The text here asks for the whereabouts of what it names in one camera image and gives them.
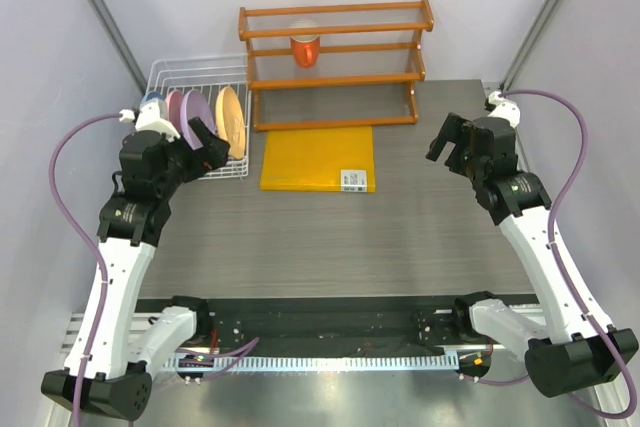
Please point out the orange wooden shelf rack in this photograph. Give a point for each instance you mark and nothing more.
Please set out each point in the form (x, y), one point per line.
(361, 45)

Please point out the pink plate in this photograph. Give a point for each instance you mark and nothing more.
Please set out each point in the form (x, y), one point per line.
(174, 101)

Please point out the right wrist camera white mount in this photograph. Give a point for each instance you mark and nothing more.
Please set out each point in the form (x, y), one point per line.
(500, 107)

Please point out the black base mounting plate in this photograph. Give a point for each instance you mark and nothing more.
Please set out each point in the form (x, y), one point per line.
(338, 327)

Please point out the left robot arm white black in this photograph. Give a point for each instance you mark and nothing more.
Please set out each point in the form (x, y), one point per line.
(106, 374)

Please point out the white slotted cable duct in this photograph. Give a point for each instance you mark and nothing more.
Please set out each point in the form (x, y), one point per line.
(448, 361)

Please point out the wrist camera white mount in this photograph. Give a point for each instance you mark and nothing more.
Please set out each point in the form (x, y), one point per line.
(500, 107)
(151, 116)

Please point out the orange mug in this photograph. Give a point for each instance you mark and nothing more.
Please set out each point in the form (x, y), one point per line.
(305, 49)

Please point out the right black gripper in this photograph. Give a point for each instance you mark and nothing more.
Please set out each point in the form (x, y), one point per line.
(456, 129)

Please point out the blue plate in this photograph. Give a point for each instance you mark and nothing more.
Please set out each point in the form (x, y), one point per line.
(149, 97)

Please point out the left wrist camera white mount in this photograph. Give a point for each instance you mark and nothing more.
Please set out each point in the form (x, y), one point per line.
(151, 116)

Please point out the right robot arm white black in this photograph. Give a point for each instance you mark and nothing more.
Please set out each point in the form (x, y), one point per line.
(577, 346)

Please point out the white wire dish rack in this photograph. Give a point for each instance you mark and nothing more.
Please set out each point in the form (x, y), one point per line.
(208, 75)

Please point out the orange tan plate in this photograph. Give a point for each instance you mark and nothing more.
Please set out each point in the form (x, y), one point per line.
(230, 122)

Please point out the yellow clip file folder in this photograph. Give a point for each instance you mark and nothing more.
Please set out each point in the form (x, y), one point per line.
(320, 160)

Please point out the purple plate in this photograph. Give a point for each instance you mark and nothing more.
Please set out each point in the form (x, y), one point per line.
(195, 104)

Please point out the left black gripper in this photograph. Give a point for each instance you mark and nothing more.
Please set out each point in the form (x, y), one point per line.
(205, 159)

